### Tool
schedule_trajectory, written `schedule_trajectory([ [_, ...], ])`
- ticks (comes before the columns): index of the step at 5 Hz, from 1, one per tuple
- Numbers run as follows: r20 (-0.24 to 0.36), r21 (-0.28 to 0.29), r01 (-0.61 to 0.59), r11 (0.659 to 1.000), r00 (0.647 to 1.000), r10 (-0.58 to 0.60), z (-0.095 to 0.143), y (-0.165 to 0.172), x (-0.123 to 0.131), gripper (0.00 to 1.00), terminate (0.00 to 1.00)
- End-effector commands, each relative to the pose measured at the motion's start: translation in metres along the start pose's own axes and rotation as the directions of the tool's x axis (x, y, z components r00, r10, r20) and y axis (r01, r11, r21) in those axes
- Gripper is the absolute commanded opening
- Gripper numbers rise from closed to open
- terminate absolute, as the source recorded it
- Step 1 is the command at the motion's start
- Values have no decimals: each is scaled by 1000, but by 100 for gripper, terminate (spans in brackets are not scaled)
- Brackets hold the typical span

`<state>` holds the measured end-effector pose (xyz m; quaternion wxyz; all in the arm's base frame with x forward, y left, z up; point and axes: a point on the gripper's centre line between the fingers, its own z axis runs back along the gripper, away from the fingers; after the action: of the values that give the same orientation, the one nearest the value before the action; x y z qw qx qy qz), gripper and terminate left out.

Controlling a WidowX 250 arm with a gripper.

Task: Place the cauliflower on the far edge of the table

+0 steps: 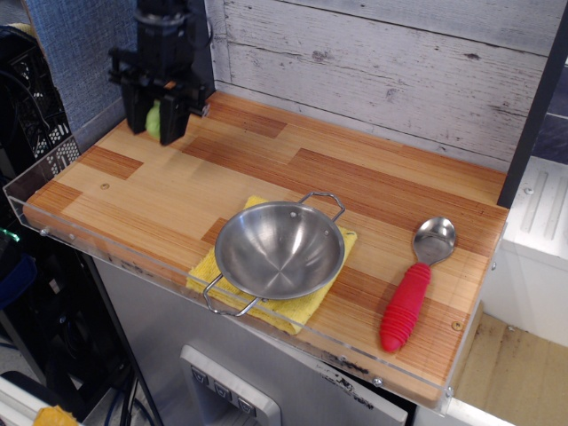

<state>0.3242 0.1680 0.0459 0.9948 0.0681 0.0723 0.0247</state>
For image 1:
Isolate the white side unit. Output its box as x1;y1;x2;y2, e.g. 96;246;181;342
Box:
481;157;567;346

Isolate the clear acrylic edge guard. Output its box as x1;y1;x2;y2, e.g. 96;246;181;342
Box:
2;59;508;416

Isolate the green toy broccoli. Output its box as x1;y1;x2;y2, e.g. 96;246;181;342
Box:
145;100;161;139

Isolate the left dark frame post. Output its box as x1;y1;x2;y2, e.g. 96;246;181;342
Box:
171;1;215;115

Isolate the red handled metal spoon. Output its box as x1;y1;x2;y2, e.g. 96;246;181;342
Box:
379;217;456;352

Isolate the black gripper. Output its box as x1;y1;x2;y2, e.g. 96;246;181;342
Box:
109;1;190;146

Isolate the dark frame post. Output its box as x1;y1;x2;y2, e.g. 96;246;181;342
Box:
171;1;215;115
497;4;567;209

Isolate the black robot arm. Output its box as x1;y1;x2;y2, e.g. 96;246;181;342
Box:
109;1;215;146

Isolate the black perforated crate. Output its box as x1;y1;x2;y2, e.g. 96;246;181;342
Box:
1;24;80;182

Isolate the right dark frame post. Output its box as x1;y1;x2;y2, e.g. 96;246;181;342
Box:
497;4;567;209

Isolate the blue fabric partition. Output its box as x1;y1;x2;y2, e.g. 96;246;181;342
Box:
23;1;137;146

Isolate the grey button panel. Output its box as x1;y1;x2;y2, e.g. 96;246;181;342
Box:
179;344;281;426

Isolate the steel bowl with handles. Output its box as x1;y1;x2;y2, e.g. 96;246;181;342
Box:
203;192;346;317

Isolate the stainless toy cabinet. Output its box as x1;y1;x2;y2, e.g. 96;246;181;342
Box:
95;260;415;425

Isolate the yellow cloth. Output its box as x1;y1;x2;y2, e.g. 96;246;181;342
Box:
186;195;358;335

